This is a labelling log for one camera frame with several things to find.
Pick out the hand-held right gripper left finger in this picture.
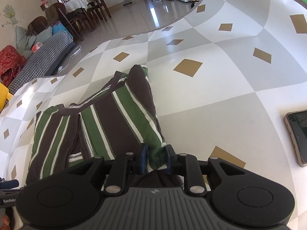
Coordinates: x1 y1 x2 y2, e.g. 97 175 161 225
63 143 147 196

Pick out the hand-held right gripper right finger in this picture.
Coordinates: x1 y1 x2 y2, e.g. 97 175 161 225
165 144 247 196

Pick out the green brown striped t-shirt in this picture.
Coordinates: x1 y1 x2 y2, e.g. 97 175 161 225
25 64 185 190

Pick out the person's left hand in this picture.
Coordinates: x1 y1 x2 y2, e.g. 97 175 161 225
0 214 11 230

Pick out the grey white checkered tablecloth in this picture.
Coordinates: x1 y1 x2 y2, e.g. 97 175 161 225
0 0 307 230

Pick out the yellow plastic chair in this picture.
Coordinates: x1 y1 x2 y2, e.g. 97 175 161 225
0 84 12 113

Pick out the white power strip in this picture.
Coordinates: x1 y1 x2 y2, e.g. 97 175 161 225
57 45 82 74

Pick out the smartphone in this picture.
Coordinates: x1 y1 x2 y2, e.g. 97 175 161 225
284 110 307 168

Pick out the red patterned cloth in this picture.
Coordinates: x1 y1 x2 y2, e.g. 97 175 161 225
0 45 27 88

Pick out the houndstooth sofa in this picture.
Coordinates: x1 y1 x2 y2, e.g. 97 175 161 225
8 31 75 95

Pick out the teal cushion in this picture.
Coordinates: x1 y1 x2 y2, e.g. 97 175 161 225
51 21 69 35

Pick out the grey green blanket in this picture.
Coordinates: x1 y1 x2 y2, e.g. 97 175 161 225
16 25 53 59

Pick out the dining table with white cloth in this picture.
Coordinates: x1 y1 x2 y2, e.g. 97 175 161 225
64 0 93 12

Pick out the lavender wall sticker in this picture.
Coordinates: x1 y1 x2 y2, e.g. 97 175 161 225
2 5 19 26

